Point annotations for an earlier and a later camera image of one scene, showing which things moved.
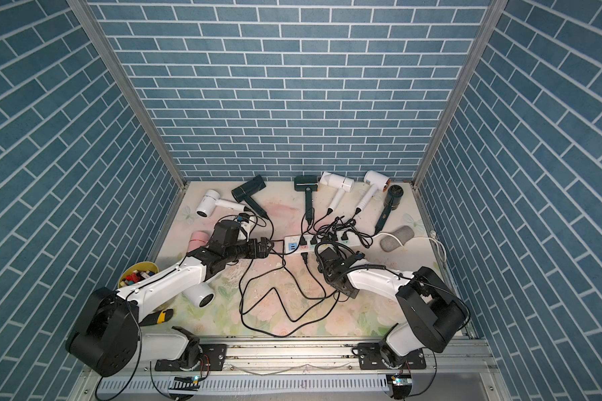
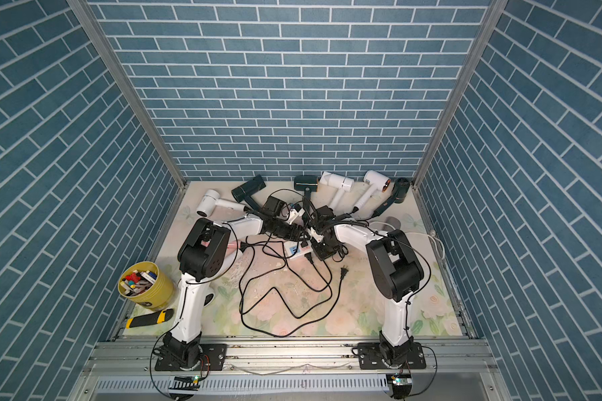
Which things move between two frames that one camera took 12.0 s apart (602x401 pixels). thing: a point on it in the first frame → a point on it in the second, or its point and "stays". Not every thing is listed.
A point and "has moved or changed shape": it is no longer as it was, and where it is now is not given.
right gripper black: (330, 280) → (320, 255)
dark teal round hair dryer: (391, 202) has moved or changed shape
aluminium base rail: (313, 368) stays
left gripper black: (262, 252) → (297, 234)
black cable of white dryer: (312, 325) stays
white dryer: (379, 181) stays
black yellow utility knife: (156, 317) stays
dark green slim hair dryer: (245, 192) stays
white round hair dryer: (210, 199) stays
